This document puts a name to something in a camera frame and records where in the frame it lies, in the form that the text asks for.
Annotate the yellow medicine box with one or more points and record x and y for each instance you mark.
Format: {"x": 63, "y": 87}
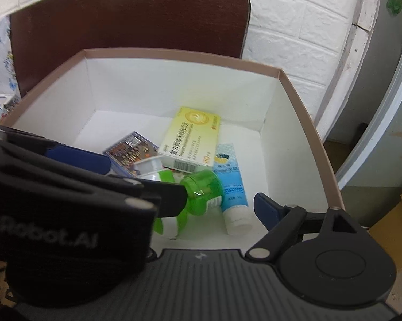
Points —
{"x": 191, "y": 137}

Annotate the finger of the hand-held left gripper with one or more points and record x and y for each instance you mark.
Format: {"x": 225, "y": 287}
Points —
{"x": 80, "y": 161}
{"x": 167, "y": 199}

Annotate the green mosquito repellent bottle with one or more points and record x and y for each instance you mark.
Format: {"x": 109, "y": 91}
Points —
{"x": 204, "y": 187}

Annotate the grey door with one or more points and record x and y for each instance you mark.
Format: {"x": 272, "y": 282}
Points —
{"x": 384, "y": 113}

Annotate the blue playing card box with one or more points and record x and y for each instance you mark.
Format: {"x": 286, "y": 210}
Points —
{"x": 130, "y": 150}

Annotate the brown cardboard box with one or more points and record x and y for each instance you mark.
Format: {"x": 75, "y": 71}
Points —
{"x": 194, "y": 87}

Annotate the dark brown wooden board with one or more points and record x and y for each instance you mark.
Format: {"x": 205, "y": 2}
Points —
{"x": 130, "y": 16}

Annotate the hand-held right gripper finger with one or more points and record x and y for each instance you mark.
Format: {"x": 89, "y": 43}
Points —
{"x": 265, "y": 207}

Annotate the plain cardboard carton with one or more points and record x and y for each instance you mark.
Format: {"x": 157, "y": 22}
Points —
{"x": 398, "y": 240}

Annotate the blue white hand cream tube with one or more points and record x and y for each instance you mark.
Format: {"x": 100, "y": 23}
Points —
{"x": 231, "y": 180}

